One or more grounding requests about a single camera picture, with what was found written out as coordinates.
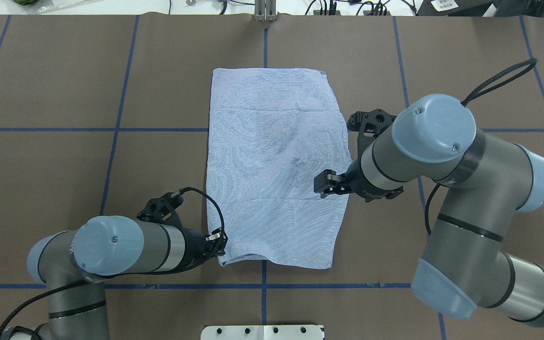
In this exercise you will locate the aluminium frame post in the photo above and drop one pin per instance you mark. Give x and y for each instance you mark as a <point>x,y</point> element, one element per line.
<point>265,10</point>

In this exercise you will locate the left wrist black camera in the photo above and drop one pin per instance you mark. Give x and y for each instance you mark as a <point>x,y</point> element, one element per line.
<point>162,210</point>

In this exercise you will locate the light blue striped shirt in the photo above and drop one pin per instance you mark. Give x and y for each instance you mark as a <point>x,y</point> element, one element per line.
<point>271,132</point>

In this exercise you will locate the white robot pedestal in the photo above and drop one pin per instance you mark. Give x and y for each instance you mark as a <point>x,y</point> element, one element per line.
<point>264,332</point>

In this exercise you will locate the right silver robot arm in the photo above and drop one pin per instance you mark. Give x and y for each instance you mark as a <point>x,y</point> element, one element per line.
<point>488,181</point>

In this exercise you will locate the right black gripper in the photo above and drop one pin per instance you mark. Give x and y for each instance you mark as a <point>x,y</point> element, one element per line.
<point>358,183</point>

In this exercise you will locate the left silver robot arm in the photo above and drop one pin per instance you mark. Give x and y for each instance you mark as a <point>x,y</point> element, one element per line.
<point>75,264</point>

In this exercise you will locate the clear plastic bag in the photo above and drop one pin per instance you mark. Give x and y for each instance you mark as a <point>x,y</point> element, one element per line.
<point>43,6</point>

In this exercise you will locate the black machine with label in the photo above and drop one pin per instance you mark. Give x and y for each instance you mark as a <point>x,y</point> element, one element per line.
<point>477,8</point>

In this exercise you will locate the green cloth bundle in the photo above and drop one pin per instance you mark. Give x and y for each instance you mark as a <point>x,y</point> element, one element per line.
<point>25,2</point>

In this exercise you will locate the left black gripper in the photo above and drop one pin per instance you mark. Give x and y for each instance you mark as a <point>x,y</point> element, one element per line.
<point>193,244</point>

